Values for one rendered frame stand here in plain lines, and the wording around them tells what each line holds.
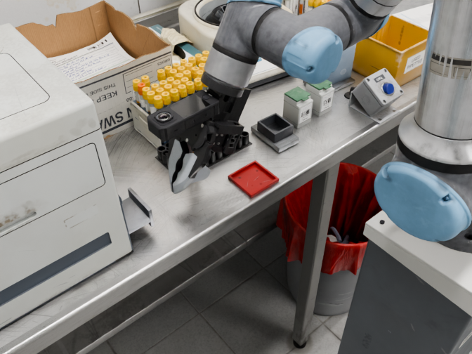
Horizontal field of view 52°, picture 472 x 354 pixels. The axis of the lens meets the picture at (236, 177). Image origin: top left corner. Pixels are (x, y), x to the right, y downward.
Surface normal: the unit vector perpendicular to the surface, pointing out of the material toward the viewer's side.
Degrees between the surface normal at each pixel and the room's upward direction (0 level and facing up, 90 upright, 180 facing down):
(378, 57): 90
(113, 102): 90
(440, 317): 90
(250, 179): 0
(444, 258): 5
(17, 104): 0
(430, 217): 98
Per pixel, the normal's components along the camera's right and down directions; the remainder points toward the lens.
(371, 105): -0.77, 0.44
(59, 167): 0.63, 0.52
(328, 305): -0.14, 0.73
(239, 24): -0.65, 0.13
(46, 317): -0.01, -0.73
